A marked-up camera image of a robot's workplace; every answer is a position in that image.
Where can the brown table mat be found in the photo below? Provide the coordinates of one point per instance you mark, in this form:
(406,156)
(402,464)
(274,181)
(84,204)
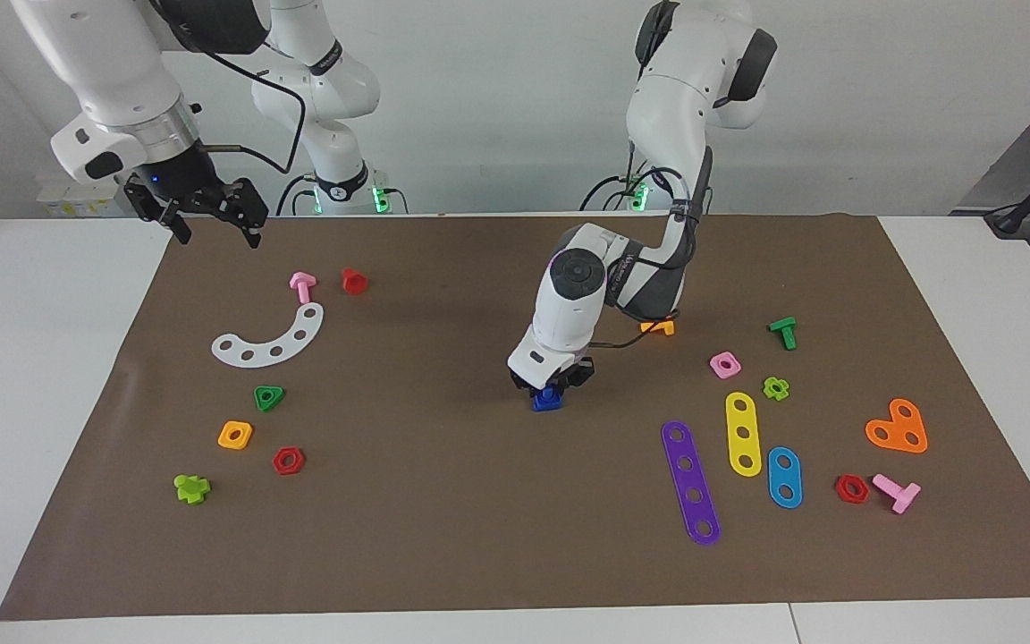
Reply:
(443,501)

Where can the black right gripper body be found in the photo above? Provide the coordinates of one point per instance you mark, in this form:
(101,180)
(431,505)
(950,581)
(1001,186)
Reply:
(171,172)

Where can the lime green cross-head screw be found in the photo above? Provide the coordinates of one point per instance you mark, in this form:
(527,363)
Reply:
(191,488)

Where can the green plastic screw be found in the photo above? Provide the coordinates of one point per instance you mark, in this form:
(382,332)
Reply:
(784,332)

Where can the orange plastic screw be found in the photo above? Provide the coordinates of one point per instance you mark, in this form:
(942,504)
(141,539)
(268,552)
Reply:
(663,328)

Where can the green triangle nut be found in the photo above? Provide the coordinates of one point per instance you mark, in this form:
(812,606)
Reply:
(268,397)

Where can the orange heart-shaped plate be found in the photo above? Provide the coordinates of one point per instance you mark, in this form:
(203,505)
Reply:
(899,429)

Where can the yellow three-hole plate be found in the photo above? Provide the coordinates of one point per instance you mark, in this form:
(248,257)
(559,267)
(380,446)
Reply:
(743,433)

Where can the blue two-hole plate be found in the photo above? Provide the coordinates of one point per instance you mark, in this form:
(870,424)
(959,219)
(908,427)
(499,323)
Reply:
(784,478)

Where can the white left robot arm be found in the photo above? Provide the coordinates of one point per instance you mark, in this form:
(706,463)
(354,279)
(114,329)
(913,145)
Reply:
(578,304)

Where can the purple four-hole plate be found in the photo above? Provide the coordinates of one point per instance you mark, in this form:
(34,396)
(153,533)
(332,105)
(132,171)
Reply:
(690,483)

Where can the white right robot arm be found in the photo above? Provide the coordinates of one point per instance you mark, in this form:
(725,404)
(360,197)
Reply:
(104,63)

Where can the white curved hole plate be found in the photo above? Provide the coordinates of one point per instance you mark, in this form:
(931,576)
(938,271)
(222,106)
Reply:
(278,349)

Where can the red hexagon nut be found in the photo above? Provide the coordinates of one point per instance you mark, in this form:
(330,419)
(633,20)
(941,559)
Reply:
(851,488)
(288,461)

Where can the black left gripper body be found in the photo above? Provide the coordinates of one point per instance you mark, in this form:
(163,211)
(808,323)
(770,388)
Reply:
(579,366)

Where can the lime green flower nut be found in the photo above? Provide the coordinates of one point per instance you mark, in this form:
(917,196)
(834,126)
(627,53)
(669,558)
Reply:
(776,388)

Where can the blue triangle-head screw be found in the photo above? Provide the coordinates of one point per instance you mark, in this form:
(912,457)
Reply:
(547,405)

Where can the pink square nut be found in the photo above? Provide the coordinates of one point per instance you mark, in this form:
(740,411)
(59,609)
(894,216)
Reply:
(725,364)

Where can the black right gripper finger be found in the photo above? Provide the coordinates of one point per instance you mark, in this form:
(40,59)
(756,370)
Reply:
(247,206)
(156,202)

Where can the white boxes stack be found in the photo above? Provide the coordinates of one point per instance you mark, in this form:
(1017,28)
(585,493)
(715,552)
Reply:
(77,201)

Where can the red plastic screw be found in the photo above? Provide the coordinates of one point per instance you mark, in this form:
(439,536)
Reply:
(354,281)

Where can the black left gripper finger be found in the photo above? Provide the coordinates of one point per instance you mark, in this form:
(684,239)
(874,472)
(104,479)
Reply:
(526,386)
(579,382)

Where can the orange square nut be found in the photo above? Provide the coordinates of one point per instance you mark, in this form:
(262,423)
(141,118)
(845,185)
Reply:
(235,435)

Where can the pink plastic screw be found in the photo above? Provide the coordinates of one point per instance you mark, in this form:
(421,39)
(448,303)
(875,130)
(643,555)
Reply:
(898,493)
(302,286)

